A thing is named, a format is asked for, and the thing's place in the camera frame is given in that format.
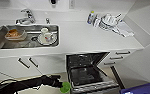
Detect stainless steel dishwasher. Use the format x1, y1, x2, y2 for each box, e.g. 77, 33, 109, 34
64, 51, 125, 94

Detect white base cabinet door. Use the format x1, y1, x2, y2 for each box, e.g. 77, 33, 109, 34
0, 56, 36, 83
25, 54, 67, 81

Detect white saucer plate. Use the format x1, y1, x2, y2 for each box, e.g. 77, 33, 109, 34
37, 32, 58, 46

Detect white mug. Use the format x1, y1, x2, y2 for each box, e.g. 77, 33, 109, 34
40, 27, 54, 43

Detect white drawer front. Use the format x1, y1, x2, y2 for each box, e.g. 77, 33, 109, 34
102, 60, 117, 67
103, 55, 126, 63
107, 49, 132, 57

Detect plate in sink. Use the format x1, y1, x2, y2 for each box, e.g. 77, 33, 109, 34
4, 28, 27, 42

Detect chrome sink faucet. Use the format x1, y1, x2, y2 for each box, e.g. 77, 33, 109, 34
14, 7, 37, 25

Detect dish soap bottle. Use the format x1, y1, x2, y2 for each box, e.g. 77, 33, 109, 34
87, 10, 96, 26

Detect white stacked dishes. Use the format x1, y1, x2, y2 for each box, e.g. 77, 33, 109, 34
98, 12, 123, 31

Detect white wall socket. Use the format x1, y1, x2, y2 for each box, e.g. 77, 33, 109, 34
69, 0, 76, 10

